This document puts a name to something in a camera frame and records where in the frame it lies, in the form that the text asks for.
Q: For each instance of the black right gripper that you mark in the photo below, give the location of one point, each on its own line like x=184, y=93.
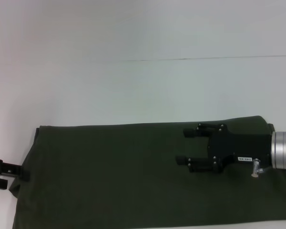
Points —
x=240, y=148

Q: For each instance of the dark green printed t-shirt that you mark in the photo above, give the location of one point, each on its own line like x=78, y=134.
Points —
x=109, y=179

